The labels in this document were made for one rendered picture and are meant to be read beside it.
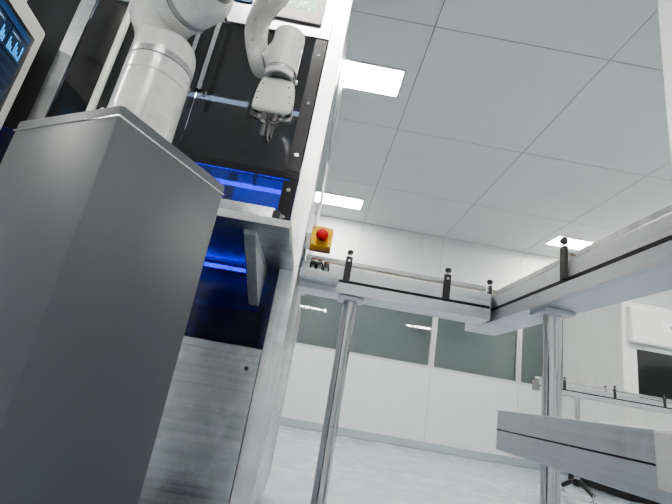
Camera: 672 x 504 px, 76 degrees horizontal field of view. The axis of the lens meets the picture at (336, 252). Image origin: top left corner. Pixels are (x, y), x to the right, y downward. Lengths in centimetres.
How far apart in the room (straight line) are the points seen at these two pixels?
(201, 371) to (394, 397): 485
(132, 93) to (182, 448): 96
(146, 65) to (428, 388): 568
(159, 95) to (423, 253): 581
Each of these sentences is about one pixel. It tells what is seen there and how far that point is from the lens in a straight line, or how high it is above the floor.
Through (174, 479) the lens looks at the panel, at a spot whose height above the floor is 22.
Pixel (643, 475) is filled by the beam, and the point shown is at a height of 47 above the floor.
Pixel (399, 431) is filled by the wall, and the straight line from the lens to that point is 611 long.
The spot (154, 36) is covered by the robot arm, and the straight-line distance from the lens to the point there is 95.
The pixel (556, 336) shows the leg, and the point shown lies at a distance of 138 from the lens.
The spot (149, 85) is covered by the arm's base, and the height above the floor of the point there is 97.
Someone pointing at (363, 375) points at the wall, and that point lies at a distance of 601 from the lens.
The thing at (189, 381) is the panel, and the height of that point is 48.
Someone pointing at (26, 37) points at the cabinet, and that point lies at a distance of 190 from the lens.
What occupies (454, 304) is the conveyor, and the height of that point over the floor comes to 87.
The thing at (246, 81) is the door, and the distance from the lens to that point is 176.
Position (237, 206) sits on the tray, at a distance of 108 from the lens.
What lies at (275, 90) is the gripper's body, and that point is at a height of 122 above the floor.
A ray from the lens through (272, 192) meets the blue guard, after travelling 150.
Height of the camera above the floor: 52
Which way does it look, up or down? 18 degrees up
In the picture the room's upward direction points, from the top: 10 degrees clockwise
